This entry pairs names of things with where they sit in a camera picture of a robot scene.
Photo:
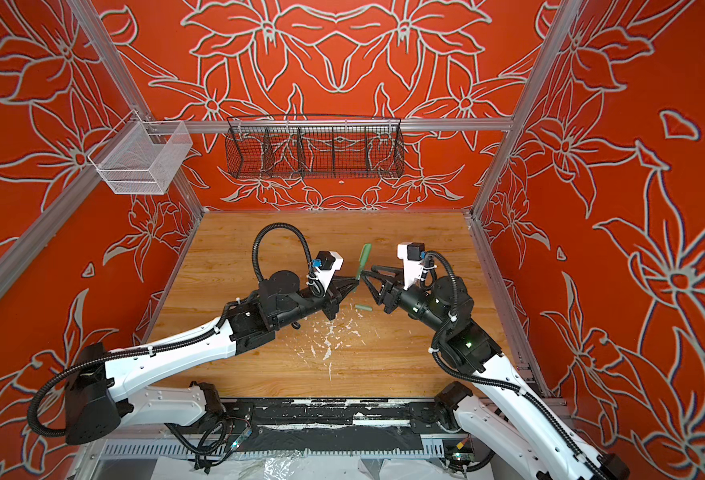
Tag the white slotted cable duct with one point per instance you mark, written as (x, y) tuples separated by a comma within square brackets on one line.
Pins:
[(148, 449)]

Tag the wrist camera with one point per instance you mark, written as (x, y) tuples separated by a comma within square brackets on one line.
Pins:
[(322, 270), (412, 255)]

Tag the clear plastic bin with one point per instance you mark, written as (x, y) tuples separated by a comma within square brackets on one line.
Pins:
[(138, 160)]

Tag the black wire mesh basket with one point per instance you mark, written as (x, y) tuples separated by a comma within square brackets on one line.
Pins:
[(326, 147)]

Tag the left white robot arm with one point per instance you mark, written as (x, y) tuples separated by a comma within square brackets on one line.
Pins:
[(102, 391)]

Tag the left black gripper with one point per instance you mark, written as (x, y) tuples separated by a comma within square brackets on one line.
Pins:
[(332, 296)]

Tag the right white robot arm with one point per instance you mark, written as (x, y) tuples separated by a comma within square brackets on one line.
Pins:
[(488, 399)]

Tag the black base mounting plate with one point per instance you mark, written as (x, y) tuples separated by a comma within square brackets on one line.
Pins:
[(418, 415)]

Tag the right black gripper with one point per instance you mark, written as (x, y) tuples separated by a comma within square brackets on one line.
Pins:
[(394, 293)]

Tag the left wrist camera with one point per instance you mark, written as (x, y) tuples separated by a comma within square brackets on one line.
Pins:
[(322, 270)]

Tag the green pen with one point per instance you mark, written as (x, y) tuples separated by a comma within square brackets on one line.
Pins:
[(363, 260)]

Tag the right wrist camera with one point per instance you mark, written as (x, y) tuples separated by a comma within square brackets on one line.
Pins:
[(412, 255)]

